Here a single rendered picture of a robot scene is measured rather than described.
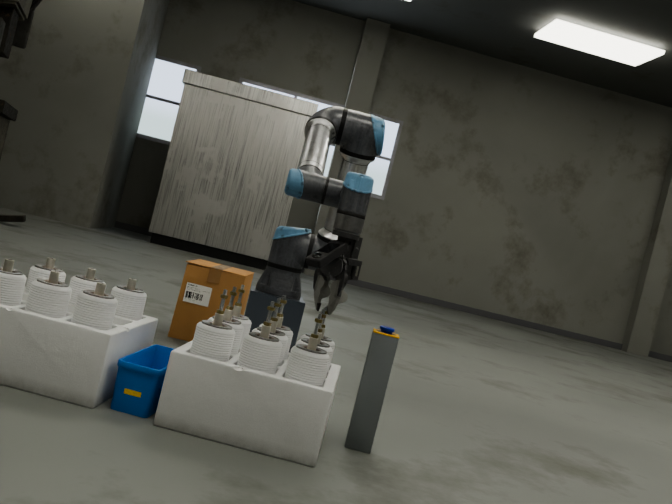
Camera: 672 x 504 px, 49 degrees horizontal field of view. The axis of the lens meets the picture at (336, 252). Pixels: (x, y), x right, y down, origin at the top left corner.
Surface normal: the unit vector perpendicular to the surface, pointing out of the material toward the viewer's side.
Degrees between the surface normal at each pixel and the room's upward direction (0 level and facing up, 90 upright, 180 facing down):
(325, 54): 90
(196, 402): 90
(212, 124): 90
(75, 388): 90
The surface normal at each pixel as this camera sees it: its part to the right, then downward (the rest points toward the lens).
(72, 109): 0.10, 0.04
